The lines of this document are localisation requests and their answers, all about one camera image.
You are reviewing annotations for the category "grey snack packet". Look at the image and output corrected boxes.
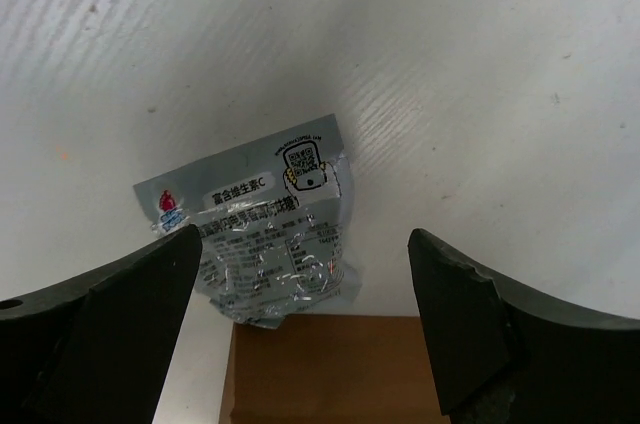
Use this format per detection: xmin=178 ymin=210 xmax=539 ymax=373
xmin=134 ymin=115 xmax=361 ymax=328

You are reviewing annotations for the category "brown paper bag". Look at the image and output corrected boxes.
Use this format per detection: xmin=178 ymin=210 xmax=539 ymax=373
xmin=219 ymin=315 xmax=449 ymax=424

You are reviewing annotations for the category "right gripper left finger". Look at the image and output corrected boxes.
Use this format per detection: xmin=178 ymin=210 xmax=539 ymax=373
xmin=1 ymin=225 xmax=201 ymax=423

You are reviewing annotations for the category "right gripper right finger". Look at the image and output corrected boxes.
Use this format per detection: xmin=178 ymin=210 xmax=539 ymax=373
xmin=408 ymin=229 xmax=639 ymax=423

